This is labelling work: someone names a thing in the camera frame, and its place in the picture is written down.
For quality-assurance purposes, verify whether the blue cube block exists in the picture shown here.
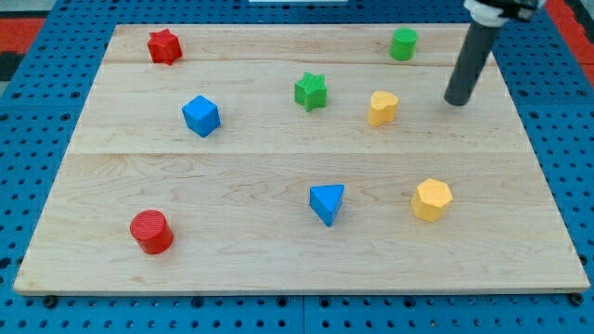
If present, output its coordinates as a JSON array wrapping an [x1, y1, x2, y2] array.
[[182, 96, 221, 137]]

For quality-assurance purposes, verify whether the green star block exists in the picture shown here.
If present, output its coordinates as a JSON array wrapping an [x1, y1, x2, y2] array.
[[294, 71, 328, 112]]

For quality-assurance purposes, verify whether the red cylinder block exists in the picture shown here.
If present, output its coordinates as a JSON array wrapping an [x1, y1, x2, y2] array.
[[129, 209, 174, 255]]

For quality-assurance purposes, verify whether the red star block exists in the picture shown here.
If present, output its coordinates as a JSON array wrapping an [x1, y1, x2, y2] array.
[[147, 29, 183, 65]]

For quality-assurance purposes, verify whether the wooden board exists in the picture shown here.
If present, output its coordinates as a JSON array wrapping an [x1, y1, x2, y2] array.
[[14, 24, 590, 296]]

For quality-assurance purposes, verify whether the green cylinder block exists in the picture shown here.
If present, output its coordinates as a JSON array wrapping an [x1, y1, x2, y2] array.
[[390, 27, 418, 61]]

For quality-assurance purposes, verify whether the blue triangle block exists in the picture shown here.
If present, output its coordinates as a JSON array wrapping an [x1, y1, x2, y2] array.
[[309, 184, 345, 227]]

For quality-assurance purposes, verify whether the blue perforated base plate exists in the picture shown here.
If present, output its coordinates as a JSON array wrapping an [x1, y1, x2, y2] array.
[[1, 1, 593, 333]]

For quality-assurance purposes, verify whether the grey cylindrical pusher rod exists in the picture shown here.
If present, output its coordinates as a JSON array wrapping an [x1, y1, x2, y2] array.
[[444, 20, 499, 107]]

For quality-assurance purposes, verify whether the yellow hexagon block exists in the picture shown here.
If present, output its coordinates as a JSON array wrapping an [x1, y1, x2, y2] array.
[[411, 178, 453, 223]]

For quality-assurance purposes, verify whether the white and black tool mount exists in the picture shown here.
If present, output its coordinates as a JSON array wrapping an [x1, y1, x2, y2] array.
[[463, 0, 547, 27]]

